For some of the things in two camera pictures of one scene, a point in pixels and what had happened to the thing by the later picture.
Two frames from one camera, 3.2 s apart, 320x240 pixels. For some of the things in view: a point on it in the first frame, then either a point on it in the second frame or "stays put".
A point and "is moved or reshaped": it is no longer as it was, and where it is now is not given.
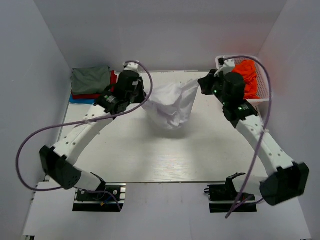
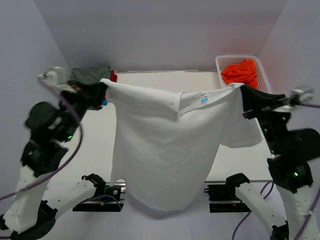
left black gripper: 143,94 → 93,93
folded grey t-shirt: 90,80 stays put
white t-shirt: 171,103 is moved or reshaped
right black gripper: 206,82 → 255,99
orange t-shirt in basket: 247,68 stays put
